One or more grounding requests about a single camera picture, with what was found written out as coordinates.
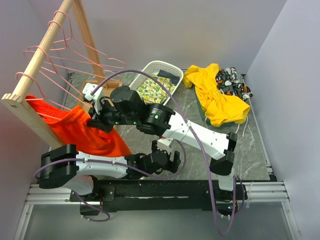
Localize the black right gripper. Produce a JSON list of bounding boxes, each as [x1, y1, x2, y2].
[[87, 97, 138, 134]]

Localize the orange mesh shorts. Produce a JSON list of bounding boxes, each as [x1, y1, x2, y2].
[[41, 106, 132, 157]]

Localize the pink wire hanger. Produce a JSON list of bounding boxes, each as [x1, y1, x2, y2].
[[25, 95, 61, 120], [23, 46, 123, 82], [14, 66, 90, 111], [53, 4, 126, 75]]

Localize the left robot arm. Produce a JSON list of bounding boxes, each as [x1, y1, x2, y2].
[[34, 140, 182, 201]]

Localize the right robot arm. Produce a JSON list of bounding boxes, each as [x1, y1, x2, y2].
[[82, 83, 238, 200]]

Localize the lemon print garment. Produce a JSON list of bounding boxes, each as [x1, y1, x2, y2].
[[136, 75, 176, 104]]

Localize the white plastic laundry basket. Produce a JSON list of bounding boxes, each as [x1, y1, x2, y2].
[[129, 60, 184, 105]]

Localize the dark navy garment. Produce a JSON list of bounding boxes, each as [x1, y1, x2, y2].
[[157, 70, 180, 86]]

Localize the yellow garment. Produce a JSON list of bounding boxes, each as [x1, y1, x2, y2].
[[183, 63, 251, 127]]

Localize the wooden clothes rack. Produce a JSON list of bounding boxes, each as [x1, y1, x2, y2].
[[1, 0, 113, 149]]

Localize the black white orange patterned garment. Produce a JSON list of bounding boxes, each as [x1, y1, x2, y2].
[[215, 67, 253, 102]]

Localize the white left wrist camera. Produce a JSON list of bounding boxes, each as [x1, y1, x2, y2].
[[157, 137, 173, 153]]

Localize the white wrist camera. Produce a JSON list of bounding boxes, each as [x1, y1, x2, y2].
[[82, 82, 105, 114], [157, 137, 173, 153]]

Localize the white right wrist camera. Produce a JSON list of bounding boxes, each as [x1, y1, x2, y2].
[[82, 82, 105, 114]]

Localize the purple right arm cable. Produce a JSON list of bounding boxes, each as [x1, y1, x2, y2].
[[91, 69, 247, 237]]

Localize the white drawstring cord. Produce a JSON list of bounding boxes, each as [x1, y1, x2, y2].
[[204, 117, 250, 141]]

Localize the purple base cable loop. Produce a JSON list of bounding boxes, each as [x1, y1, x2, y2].
[[73, 191, 111, 223]]

